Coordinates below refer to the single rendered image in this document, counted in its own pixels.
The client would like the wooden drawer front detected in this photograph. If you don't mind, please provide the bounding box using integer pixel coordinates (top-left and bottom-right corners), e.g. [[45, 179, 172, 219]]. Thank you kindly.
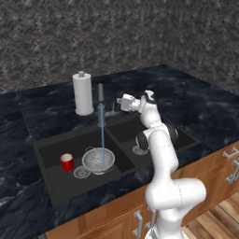
[[211, 143, 239, 171]]

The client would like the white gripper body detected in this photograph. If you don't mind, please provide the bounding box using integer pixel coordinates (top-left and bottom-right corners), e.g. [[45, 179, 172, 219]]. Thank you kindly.
[[116, 93, 135, 112]]

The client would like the dark grey sink tap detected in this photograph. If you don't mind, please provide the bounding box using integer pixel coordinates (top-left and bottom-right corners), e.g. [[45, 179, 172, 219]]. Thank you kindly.
[[97, 82, 107, 129]]

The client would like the blue water stream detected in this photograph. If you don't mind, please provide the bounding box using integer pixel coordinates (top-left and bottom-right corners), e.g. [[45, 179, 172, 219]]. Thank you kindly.
[[100, 104, 106, 168]]

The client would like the silver drawer handle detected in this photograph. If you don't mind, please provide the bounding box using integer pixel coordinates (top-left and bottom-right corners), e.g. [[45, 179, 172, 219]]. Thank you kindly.
[[221, 146, 239, 160]]

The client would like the black double sink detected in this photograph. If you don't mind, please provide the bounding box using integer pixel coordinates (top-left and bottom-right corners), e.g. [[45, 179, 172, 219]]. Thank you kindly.
[[32, 115, 202, 208]]

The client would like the red mug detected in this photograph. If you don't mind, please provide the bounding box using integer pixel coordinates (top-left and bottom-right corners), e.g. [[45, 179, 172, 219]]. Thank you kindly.
[[59, 152, 76, 173]]

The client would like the grey sink drain strainer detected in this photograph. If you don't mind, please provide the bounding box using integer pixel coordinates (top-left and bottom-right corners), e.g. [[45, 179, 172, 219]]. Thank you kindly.
[[73, 165, 92, 180], [132, 144, 148, 156]]

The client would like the white metal colander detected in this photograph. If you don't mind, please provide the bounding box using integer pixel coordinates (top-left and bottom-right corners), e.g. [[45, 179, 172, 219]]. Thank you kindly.
[[80, 146, 117, 176]]

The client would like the white paper towel roll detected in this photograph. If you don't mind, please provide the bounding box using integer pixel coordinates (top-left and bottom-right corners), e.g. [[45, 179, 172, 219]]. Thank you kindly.
[[72, 70, 95, 117]]

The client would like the silver cupboard handle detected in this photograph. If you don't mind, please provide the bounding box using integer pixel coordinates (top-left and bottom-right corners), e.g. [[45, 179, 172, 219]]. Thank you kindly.
[[224, 158, 239, 185], [145, 207, 157, 232], [132, 209, 144, 239]]

